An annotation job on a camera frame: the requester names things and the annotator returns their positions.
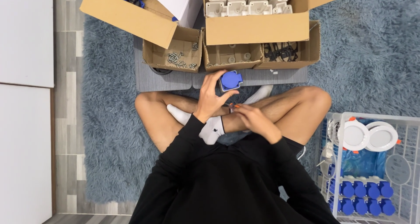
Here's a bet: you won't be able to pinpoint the white round downlight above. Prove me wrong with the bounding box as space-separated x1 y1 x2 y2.
338 118 371 152
365 120 399 152

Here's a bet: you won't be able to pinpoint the small cardboard box of gaskets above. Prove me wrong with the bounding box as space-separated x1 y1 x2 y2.
254 20 321 70

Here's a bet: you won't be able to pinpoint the long grey ribbed mat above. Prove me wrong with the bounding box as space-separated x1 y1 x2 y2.
192 66 308 89

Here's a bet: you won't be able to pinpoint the person's left leg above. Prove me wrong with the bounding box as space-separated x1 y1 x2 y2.
135 91 230 152

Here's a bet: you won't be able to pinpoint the small cardboard box of plugs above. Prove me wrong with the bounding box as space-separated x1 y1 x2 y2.
202 28 264 72

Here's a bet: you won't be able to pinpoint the white carton box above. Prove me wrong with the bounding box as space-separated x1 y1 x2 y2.
156 0 203 28

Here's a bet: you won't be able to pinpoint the large cardboard box, white housings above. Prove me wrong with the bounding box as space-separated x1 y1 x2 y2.
202 0 346 46

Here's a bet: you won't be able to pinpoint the person's right hand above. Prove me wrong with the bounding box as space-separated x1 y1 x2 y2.
234 104 283 144

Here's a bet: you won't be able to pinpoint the pile of silver screws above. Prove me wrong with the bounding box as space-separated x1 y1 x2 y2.
165 43 199 69

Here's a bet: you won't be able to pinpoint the blue lidded grey socket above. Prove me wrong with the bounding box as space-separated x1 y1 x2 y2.
219 70 243 92

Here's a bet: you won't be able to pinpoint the large cardboard box, blue parts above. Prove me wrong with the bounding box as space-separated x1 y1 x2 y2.
80 0 204 49

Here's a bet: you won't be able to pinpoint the white cabinet panel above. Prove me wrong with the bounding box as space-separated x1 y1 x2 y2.
0 0 54 88
0 83 53 224

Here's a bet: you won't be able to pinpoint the black long-sleeve shirt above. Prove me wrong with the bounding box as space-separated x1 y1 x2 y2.
129 114 340 224

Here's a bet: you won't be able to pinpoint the person's leg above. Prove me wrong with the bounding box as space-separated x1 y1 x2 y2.
135 91 230 152
223 86 333 146

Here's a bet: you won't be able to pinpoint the small grey ribbed mat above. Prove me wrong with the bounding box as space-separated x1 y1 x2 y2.
133 35 193 92

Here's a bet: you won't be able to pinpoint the group of beige round plugs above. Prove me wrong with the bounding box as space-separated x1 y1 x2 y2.
210 44 253 66

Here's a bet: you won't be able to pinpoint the black round disc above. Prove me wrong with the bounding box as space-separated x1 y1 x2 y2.
149 66 173 75

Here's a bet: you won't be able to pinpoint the white sock with black logo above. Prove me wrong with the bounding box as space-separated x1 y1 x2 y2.
166 104 226 145

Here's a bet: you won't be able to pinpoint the translucent round lid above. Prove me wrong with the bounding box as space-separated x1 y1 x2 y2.
385 154 411 185

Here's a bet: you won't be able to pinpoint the rows of finished blue sockets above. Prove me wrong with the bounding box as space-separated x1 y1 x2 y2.
326 176 396 217

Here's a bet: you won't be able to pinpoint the blue plastic bag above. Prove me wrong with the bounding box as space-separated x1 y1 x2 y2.
341 119 388 179

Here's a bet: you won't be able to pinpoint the person's left hand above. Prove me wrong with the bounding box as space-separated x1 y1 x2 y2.
194 70 240 123

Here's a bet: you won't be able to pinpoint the small cardboard box of screws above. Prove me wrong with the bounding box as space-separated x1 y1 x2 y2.
142 26 204 73

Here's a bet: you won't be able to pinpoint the blue-grey shaggy rug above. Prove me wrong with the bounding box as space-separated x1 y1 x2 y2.
81 0 420 205

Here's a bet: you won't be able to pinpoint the rows of white socket housings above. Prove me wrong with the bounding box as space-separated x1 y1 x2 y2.
204 0 293 18

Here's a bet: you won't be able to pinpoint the person's right leg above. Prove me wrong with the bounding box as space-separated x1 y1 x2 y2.
223 86 333 146

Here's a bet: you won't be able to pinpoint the pile of black gaskets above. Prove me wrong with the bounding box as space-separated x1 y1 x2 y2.
263 42 299 62

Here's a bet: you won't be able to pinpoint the white wire basket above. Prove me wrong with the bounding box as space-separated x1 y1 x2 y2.
317 112 420 224

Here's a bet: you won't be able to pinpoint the plain white sock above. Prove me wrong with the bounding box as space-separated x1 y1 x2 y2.
243 85 274 106

